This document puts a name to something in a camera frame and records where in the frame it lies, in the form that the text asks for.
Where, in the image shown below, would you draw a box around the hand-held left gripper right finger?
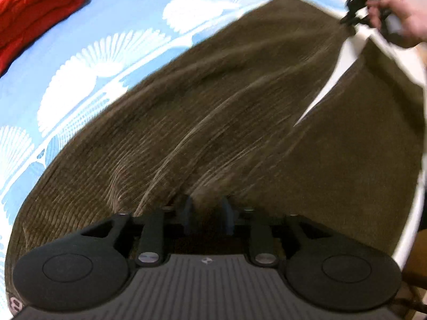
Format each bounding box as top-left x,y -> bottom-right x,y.
219,197 -> 337,268

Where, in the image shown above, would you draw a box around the blue white printed bedsheet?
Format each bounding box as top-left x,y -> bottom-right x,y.
0,0 -> 427,317

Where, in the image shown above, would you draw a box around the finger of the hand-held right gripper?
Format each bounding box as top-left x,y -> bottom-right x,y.
339,14 -> 360,29

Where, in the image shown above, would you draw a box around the red folded blanket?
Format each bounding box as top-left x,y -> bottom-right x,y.
0,0 -> 90,75

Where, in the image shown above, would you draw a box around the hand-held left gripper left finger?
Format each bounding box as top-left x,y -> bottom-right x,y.
79,195 -> 201,268

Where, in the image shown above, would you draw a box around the person's right hand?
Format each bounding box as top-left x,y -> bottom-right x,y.
365,0 -> 427,46

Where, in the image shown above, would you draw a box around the brown corduroy pants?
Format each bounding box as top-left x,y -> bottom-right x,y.
5,0 -> 427,310

